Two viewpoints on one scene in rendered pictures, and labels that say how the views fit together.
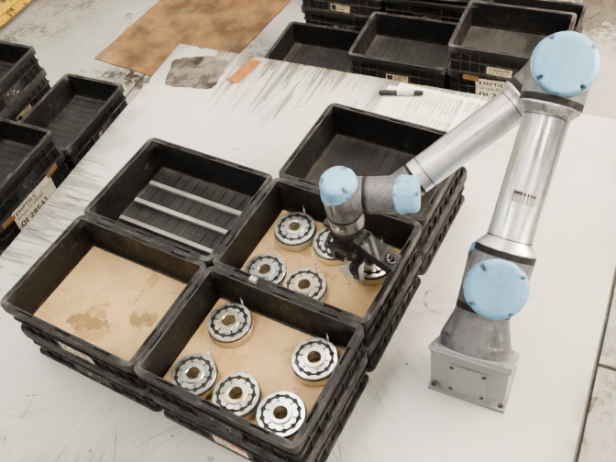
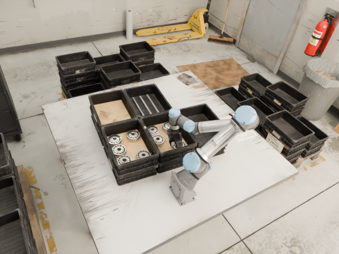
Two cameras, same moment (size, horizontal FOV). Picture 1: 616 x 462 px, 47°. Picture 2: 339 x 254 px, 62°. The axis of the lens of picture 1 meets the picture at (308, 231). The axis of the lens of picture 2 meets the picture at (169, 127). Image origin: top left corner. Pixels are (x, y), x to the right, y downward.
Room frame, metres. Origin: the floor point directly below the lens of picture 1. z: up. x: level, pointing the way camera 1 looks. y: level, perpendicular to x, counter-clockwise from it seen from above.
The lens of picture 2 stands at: (-0.39, -0.60, 2.37)
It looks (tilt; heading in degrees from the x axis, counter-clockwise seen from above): 43 degrees down; 22
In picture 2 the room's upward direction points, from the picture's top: 7 degrees clockwise
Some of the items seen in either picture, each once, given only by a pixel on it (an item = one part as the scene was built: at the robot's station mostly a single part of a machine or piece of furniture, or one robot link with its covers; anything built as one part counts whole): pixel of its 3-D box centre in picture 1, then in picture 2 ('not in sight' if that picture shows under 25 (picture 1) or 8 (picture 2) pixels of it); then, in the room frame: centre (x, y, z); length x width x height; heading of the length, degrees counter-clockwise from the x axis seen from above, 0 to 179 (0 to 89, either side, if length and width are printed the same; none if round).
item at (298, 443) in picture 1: (248, 350); (129, 141); (0.79, 0.17, 0.92); 0.40 x 0.30 x 0.02; 52
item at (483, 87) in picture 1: (502, 97); (273, 143); (1.95, -0.80, 0.41); 0.31 x 0.02 x 0.16; 57
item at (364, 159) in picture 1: (374, 173); (201, 127); (1.26, -0.20, 0.87); 0.40 x 0.30 x 0.11; 52
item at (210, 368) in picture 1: (193, 374); (114, 139); (0.79, 0.30, 0.86); 0.10 x 0.10 x 0.01
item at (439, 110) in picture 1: (428, 113); (237, 127); (1.63, -0.44, 0.70); 0.33 x 0.23 x 0.01; 57
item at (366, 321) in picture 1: (317, 246); (167, 131); (1.02, -0.01, 0.92); 0.40 x 0.30 x 0.02; 52
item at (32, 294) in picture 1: (112, 299); (112, 112); (1.03, 0.49, 0.87); 0.40 x 0.30 x 0.11; 52
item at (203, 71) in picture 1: (194, 70); (186, 78); (2.07, 0.28, 0.71); 0.22 x 0.19 x 0.01; 57
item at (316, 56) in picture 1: (321, 69); (231, 104); (2.52, -0.20, 0.26); 0.40 x 0.30 x 0.23; 57
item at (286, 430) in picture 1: (280, 413); (124, 161); (0.66, 0.13, 0.86); 0.10 x 0.10 x 0.01
